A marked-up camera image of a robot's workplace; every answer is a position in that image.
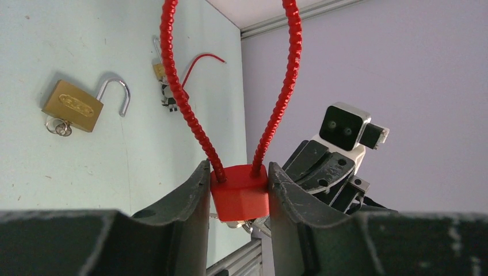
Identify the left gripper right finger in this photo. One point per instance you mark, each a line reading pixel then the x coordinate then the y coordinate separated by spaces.
pixel 311 238

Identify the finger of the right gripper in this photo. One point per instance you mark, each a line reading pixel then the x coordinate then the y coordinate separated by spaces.
pixel 263 224

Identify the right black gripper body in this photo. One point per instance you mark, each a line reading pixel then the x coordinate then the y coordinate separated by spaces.
pixel 329 177

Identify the grey slotted cable duct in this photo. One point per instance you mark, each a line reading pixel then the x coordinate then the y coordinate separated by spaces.
pixel 247 260

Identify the small silver key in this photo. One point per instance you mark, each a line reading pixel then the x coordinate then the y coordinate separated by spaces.
pixel 58 126
pixel 246 225

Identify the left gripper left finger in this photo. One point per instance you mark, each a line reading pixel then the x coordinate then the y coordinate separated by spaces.
pixel 169 237

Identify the small key bunch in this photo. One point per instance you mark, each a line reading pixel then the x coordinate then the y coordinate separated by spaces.
pixel 168 100

